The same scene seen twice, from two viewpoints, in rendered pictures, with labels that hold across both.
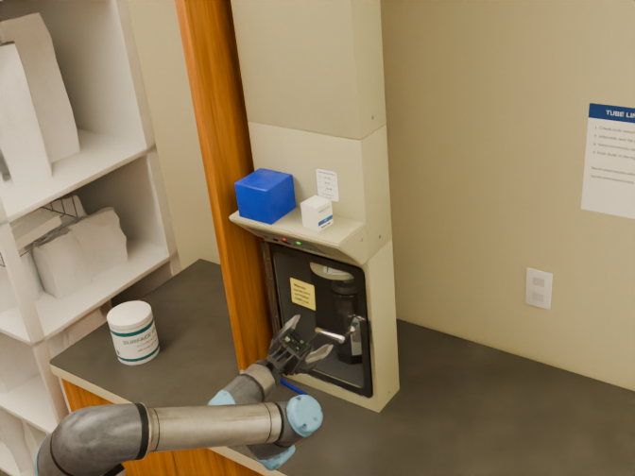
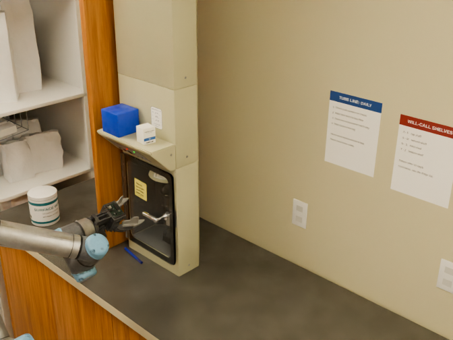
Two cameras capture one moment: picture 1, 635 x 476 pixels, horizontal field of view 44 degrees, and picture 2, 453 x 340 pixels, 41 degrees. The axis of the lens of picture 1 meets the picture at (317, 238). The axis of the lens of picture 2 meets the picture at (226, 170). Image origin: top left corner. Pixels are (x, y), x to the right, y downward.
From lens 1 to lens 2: 0.64 m
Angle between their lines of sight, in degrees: 6
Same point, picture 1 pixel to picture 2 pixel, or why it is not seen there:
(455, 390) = (234, 272)
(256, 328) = not seen: hidden behind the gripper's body
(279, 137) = (133, 84)
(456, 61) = (259, 55)
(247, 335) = not seen: hidden behind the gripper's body
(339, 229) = (157, 146)
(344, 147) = (166, 94)
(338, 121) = (163, 77)
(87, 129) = (52, 77)
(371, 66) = (186, 45)
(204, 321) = (94, 208)
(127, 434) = not seen: outside the picture
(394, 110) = (224, 83)
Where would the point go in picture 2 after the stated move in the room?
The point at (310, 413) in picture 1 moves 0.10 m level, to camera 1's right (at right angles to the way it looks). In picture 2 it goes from (100, 244) to (131, 246)
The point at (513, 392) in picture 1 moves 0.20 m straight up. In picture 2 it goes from (270, 278) to (272, 235)
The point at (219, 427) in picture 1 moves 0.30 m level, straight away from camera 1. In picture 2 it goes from (38, 239) to (54, 193)
